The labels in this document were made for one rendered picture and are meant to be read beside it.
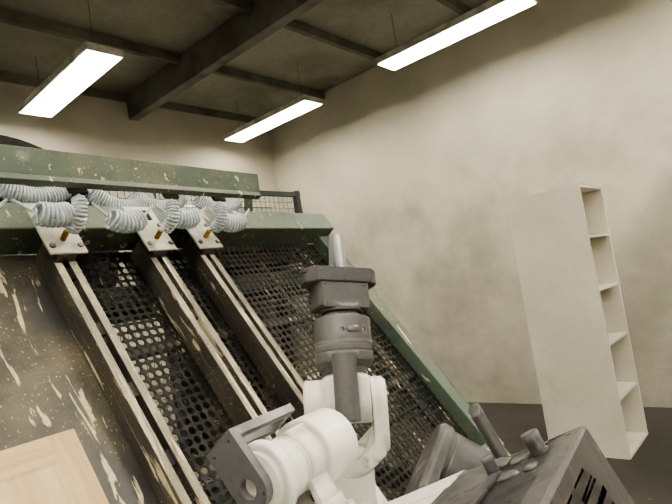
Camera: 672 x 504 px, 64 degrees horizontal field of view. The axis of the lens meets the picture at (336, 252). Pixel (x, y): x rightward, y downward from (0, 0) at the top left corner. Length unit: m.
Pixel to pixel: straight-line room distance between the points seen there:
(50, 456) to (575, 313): 3.84
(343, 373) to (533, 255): 3.86
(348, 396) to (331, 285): 0.17
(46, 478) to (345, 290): 0.73
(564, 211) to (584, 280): 0.54
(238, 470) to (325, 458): 0.08
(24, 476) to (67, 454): 0.09
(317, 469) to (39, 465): 0.85
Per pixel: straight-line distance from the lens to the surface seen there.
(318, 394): 0.79
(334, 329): 0.79
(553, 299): 4.52
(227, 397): 1.51
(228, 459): 0.47
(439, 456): 0.63
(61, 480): 1.27
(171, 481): 1.27
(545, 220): 4.50
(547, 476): 0.41
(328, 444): 0.50
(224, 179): 2.62
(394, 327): 2.25
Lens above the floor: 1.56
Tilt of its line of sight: 4 degrees up
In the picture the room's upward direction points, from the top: 9 degrees counter-clockwise
